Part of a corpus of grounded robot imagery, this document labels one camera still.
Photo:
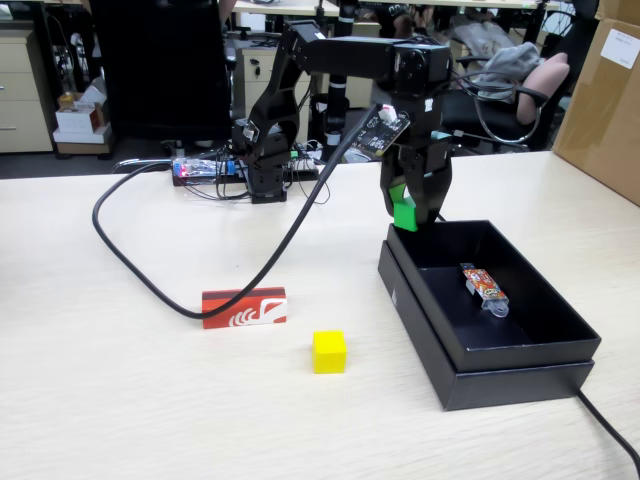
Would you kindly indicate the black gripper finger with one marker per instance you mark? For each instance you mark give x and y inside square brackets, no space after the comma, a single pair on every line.
[392,180]
[432,197]

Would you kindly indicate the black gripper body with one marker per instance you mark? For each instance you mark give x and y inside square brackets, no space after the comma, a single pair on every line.
[422,130]

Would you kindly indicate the green wooden cube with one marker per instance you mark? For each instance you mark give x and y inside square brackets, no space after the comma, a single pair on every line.
[404,217]

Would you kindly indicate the red white carton box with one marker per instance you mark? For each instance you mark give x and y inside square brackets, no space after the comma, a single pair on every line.
[275,300]

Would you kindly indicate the yellow wooden cube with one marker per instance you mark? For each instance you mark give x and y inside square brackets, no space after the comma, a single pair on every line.
[330,352]

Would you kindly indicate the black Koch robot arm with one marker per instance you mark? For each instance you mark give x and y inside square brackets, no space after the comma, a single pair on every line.
[345,57]

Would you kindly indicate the large labelled cardboard box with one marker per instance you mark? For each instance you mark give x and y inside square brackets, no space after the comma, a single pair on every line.
[600,125]

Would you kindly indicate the black cardboard box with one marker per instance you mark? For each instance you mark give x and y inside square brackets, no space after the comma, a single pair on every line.
[525,357]

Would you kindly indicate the black open box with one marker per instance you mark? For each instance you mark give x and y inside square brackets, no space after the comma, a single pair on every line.
[520,387]

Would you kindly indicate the small brown cardboard box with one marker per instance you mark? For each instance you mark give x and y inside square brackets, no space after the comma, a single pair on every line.
[620,10]

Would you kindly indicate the flat white brown box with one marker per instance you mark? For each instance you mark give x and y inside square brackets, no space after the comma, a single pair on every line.
[80,140]

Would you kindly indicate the small white packet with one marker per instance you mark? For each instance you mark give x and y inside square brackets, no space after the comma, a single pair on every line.
[357,156]

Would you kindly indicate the black pole with white rings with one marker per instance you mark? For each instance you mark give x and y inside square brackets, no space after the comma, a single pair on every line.
[337,100]

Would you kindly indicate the colourful candy tube packet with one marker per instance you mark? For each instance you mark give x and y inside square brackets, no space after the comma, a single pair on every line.
[482,285]

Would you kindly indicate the grey cloth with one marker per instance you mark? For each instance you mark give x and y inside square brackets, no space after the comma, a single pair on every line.
[515,65]

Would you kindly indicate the person in dark clothes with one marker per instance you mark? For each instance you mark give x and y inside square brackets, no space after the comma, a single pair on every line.
[395,17]

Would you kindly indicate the black office chair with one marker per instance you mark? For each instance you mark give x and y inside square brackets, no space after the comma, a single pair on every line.
[160,65]
[547,80]

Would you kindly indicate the controller board with red LED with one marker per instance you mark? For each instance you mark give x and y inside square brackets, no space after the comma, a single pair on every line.
[200,167]

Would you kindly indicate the beige office desk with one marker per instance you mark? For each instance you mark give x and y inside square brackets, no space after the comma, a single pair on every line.
[260,6]

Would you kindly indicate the person in striped shirt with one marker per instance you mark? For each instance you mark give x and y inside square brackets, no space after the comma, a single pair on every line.
[226,10]

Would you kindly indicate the white open carton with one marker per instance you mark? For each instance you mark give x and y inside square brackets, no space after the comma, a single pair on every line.
[75,120]

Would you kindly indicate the beige drawer cabinet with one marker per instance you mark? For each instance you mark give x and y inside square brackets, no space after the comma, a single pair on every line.
[22,100]

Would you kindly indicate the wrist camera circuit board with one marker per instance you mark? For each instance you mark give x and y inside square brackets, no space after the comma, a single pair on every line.
[380,135]

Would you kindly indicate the beige pedestal with key lock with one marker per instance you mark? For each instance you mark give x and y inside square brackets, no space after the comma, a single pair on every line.
[248,85]

